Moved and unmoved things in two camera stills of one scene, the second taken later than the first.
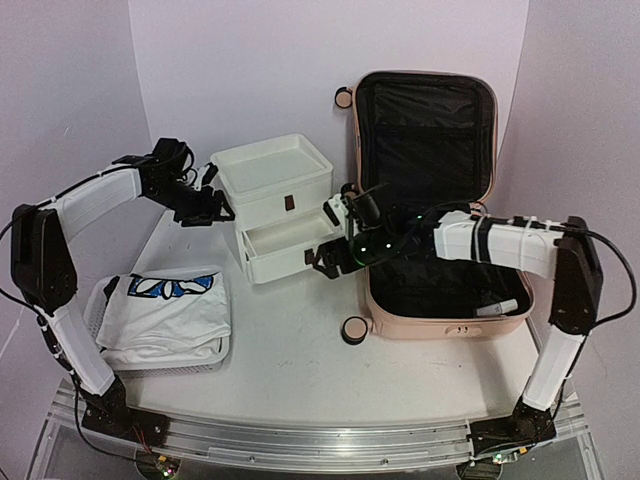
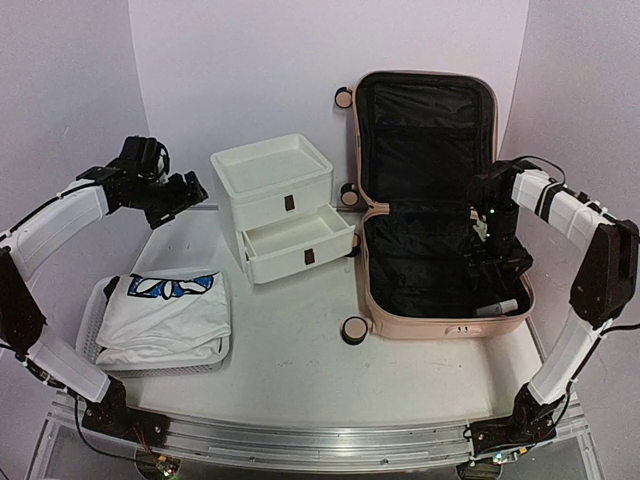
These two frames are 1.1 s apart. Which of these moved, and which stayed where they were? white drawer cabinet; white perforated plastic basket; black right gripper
Moved: black right gripper
Stayed: white perforated plastic basket; white drawer cabinet
